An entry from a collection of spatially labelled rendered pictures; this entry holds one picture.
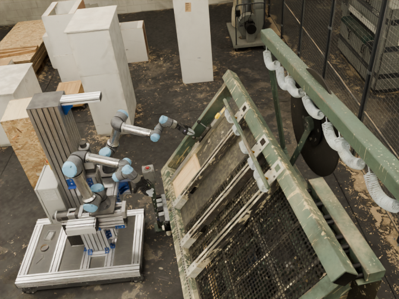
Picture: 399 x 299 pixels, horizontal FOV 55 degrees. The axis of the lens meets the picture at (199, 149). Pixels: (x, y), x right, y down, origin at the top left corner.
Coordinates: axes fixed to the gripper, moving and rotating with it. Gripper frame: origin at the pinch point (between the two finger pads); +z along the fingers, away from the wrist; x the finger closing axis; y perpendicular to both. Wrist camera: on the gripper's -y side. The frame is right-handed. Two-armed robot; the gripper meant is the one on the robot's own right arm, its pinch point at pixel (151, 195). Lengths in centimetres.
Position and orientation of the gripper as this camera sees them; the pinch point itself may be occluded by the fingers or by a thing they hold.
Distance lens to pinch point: 314.7
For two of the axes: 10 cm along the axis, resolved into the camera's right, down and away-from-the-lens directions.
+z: 5.3, 6.4, 5.5
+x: -0.5, -6.2, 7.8
